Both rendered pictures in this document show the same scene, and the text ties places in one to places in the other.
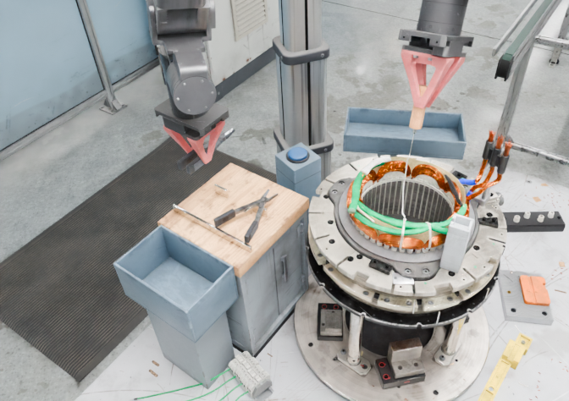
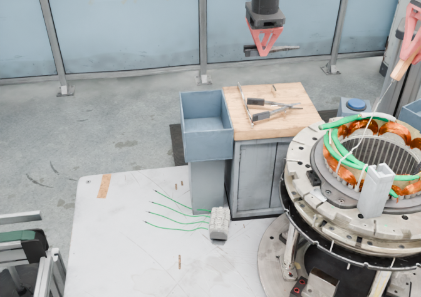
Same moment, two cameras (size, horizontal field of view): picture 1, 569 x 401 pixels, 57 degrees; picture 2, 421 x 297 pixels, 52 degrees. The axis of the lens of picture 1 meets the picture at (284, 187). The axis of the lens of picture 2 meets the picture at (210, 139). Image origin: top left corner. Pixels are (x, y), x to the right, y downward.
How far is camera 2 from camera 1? 0.41 m
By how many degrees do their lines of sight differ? 34
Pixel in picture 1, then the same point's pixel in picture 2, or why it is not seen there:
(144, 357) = (180, 176)
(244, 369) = (217, 216)
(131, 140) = (325, 96)
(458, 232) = (373, 175)
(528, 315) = not seen: outside the picture
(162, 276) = (206, 123)
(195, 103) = not seen: outside the picture
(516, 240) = not seen: outside the picture
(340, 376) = (270, 267)
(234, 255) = (240, 125)
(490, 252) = (413, 227)
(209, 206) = (258, 95)
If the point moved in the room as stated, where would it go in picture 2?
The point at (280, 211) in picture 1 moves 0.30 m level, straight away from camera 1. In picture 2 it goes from (296, 121) to (363, 73)
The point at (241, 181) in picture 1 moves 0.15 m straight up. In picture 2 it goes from (294, 94) to (302, 36)
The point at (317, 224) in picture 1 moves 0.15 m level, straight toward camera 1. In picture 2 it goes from (304, 135) to (250, 167)
